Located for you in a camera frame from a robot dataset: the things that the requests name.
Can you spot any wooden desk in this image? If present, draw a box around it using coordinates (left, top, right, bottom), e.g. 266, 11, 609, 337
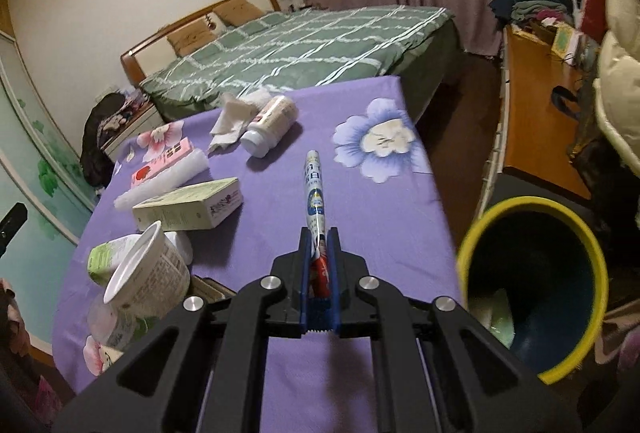
501, 26, 606, 200

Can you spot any crumpled white paper towel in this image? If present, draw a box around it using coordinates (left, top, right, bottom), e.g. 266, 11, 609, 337
207, 88, 273, 154

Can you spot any pink strawberry milk carton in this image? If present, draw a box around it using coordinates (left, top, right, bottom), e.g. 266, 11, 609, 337
131, 138, 196, 189

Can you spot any green plaid quilt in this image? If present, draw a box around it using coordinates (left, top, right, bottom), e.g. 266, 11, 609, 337
139, 4, 456, 124

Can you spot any green and white cup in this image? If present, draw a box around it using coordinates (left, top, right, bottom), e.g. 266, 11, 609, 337
87, 233, 143, 286

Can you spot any white toothpaste tube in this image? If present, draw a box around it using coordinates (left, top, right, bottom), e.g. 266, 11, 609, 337
300, 150, 333, 301

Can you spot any clear plastic bottle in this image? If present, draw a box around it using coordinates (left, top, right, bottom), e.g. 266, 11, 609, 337
87, 298, 156, 354

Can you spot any painted wardrobe door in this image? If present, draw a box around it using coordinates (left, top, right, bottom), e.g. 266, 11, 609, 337
0, 0, 98, 364

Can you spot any white pill bottle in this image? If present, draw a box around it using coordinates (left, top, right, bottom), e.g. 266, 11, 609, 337
240, 94, 300, 158

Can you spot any white paper tub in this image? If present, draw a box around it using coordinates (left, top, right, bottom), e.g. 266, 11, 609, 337
103, 220, 192, 320

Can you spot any white nightstand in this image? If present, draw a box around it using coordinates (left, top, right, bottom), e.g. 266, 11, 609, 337
100, 100, 161, 159

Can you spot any purple floral tablecloth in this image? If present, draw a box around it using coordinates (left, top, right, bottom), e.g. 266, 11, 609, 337
51, 74, 463, 433

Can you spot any cream green cardboard box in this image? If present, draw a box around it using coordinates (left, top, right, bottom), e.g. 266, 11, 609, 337
132, 177, 244, 232

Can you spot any white foam net sleeve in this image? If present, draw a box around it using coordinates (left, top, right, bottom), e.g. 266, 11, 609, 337
115, 149, 210, 214

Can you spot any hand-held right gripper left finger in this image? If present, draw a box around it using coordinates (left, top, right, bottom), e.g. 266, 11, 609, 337
50, 227, 313, 433

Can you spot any brown pillow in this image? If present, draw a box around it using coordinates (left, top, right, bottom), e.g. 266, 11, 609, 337
215, 0, 266, 26
166, 26, 221, 56

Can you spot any cream puffer jacket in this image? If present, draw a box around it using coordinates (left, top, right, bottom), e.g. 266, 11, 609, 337
592, 0, 640, 164

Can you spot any wooden bed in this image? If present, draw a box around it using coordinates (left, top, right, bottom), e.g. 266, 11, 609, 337
120, 0, 463, 126

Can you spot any yellow-rimmed blue trash bin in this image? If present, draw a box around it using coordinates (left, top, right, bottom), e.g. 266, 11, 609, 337
456, 196, 609, 386

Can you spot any small green box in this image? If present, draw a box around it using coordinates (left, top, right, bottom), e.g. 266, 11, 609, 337
550, 23, 581, 59

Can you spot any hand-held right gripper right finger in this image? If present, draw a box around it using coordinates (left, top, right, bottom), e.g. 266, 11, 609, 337
326, 228, 586, 433

